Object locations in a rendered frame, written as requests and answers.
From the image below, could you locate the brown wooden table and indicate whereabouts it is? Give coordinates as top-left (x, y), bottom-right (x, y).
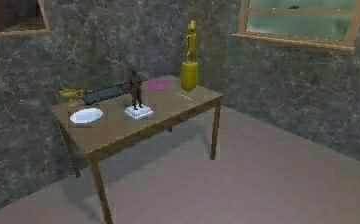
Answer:
top-left (50, 74), bottom-right (226, 224)

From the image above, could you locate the pink flat disc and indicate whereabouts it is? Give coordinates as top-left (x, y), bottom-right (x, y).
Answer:
top-left (144, 79), bottom-right (173, 91)

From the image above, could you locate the golden figure statue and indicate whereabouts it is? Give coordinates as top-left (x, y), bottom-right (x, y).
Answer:
top-left (179, 19), bottom-right (200, 92)

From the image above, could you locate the dark figurine on white base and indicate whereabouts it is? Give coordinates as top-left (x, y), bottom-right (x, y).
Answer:
top-left (123, 68), bottom-right (155, 121)

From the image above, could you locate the black closed laptop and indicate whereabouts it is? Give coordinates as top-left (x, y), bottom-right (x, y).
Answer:
top-left (82, 82), bottom-right (134, 106)

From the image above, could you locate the white oval plate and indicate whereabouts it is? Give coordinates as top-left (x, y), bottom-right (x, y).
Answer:
top-left (69, 107), bottom-right (104, 125)

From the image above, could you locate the dark wooden framed window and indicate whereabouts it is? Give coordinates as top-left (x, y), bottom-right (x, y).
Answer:
top-left (0, 0), bottom-right (51, 37)

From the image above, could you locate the golden cup with handles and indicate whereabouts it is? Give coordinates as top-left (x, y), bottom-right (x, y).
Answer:
top-left (58, 88), bottom-right (85, 108)

